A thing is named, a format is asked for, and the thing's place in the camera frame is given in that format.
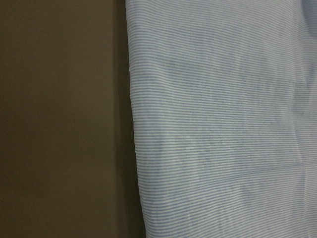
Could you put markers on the light blue striped shirt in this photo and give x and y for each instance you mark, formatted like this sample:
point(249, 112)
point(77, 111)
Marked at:
point(224, 102)

